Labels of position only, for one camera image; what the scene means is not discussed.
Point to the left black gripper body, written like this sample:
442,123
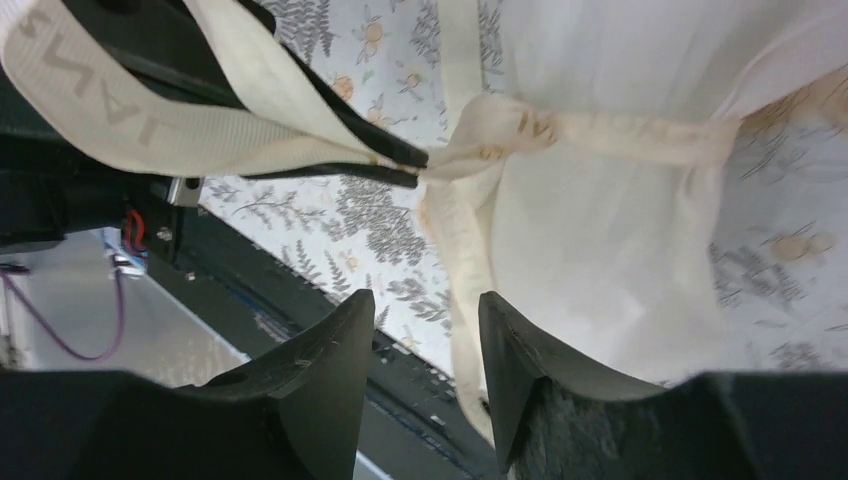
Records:
49,189

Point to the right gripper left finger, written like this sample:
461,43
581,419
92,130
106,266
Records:
295,412

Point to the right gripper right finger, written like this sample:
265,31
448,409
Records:
554,410

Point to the cream ribbon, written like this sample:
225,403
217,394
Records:
285,122

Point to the white wrapping paper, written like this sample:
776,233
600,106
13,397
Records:
608,252

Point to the floral tablecloth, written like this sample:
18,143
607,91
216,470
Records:
389,64

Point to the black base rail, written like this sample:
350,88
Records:
411,427

